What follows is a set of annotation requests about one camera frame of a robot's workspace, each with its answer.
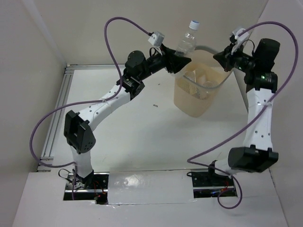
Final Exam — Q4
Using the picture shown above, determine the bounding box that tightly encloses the clear bottle blue-white cap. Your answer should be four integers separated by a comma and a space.
175, 20, 200, 57

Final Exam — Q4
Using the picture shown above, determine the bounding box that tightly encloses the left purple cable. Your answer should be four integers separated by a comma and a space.
30, 17, 154, 201

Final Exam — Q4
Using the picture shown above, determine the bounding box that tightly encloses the aluminium frame rail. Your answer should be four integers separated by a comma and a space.
37, 63, 176, 171

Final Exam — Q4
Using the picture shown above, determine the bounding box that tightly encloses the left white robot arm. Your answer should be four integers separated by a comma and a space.
63, 45, 191, 189

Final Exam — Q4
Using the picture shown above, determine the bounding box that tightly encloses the beige plastic bin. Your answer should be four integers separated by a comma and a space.
173, 45, 232, 118

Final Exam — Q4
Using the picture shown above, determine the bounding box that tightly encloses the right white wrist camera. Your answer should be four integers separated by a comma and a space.
230, 27, 249, 55

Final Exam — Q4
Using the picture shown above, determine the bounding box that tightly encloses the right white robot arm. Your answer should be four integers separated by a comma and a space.
206, 38, 280, 185

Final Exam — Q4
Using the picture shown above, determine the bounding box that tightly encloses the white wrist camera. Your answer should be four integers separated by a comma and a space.
148, 31, 165, 47
230, 27, 249, 55

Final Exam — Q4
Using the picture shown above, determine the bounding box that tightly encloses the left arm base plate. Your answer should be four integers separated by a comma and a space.
58, 168, 109, 205

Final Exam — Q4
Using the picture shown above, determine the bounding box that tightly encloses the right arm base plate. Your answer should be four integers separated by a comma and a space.
187, 171, 237, 199

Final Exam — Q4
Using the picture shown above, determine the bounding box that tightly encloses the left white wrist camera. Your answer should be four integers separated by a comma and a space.
148, 31, 165, 47

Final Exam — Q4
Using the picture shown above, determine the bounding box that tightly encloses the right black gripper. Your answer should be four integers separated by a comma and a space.
214, 41, 257, 73

